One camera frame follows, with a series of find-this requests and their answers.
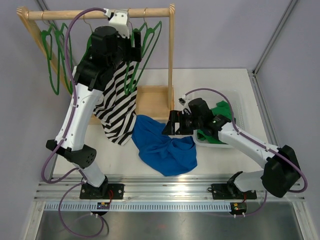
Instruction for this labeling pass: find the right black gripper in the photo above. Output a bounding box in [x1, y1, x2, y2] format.
[162, 110, 203, 136]

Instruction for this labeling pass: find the green hanger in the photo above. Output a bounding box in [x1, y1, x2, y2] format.
[129, 8, 163, 91]
[40, 23, 60, 96]
[54, 22, 73, 94]
[82, 14, 94, 60]
[124, 19, 155, 95]

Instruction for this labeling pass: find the blue tank top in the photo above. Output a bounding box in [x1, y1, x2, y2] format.
[131, 115, 198, 177]

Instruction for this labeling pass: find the green tank top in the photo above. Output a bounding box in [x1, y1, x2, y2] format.
[196, 100, 235, 145]

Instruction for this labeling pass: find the black white striped tank top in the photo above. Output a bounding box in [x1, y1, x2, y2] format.
[93, 62, 137, 146]

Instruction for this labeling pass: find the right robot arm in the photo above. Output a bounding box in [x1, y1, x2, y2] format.
[162, 98, 302, 198]

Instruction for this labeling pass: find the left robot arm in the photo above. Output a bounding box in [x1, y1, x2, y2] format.
[46, 26, 142, 200]

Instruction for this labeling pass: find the wooden clothes rack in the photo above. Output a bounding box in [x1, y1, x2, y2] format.
[16, 3, 175, 123]

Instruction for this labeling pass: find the white plastic basket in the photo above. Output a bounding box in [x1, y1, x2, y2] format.
[188, 89, 248, 149]

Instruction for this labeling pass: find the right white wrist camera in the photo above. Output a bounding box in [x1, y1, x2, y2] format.
[178, 94, 191, 110]

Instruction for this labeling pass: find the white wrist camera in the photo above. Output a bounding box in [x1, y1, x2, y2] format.
[104, 8, 130, 39]
[178, 94, 191, 110]

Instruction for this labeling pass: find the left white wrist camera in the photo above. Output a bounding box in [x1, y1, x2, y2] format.
[104, 8, 130, 39]

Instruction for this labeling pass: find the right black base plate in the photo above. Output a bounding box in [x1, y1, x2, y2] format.
[207, 183, 257, 200]

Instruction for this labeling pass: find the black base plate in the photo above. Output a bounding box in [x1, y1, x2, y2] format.
[79, 183, 125, 200]
[207, 183, 257, 200]

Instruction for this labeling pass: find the white slotted cable duct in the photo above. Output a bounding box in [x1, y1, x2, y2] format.
[44, 201, 231, 212]

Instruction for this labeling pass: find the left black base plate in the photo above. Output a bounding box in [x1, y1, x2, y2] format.
[79, 183, 125, 200]

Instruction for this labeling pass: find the aluminium mounting rail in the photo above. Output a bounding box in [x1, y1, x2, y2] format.
[33, 174, 306, 202]

